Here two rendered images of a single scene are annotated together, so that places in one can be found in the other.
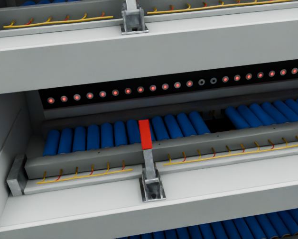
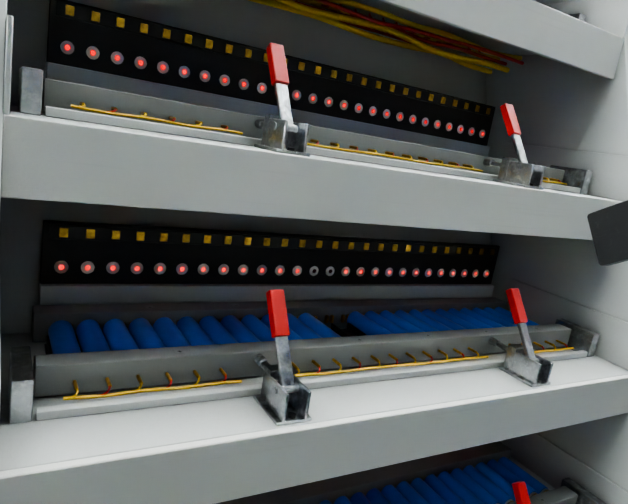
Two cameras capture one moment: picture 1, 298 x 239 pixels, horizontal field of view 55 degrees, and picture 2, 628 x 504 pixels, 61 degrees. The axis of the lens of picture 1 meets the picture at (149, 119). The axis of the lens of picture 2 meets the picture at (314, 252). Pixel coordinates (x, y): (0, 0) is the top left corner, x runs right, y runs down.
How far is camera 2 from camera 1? 18 cm
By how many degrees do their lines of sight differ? 31
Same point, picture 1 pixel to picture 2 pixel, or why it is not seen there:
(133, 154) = (238, 358)
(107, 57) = (253, 177)
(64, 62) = (191, 171)
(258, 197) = (433, 421)
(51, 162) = (92, 362)
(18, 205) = (28, 436)
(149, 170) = (285, 371)
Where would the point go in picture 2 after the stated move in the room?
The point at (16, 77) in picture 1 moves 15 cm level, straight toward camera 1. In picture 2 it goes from (109, 178) to (293, 128)
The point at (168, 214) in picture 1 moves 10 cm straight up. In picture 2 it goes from (313, 448) to (312, 304)
